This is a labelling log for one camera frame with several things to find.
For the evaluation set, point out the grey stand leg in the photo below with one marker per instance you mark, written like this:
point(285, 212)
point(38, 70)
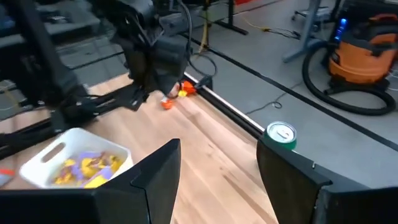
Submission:
point(309, 28)

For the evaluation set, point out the grey side table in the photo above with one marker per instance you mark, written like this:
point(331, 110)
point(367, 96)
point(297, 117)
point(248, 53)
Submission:
point(77, 23)

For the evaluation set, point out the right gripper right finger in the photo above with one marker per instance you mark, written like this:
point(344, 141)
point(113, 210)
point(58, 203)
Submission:
point(286, 180)

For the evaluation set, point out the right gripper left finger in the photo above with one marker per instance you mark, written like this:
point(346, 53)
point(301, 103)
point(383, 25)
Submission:
point(158, 174)

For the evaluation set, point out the black tripod stand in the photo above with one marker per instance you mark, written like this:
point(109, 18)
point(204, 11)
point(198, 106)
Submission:
point(230, 12)

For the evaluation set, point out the orange shop vacuum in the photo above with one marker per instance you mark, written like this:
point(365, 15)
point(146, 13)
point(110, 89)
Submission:
point(308, 77)
point(357, 62)

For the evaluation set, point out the orange Reese's pack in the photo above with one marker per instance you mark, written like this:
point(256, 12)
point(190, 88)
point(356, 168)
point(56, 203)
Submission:
point(6, 171)
point(168, 104)
point(188, 87)

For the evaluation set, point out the black aluminium table frame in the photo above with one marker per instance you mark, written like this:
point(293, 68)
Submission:
point(230, 115)

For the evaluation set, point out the black table clamp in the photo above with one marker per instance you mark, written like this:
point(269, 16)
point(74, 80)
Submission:
point(206, 82)

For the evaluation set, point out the white plastic bin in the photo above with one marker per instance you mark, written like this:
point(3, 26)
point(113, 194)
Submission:
point(31, 172)

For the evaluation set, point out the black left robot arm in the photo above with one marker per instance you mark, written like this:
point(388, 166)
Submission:
point(46, 68)

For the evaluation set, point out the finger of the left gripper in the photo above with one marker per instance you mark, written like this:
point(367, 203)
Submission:
point(169, 81)

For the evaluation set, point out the green Sprite can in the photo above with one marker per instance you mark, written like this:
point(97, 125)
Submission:
point(281, 133)

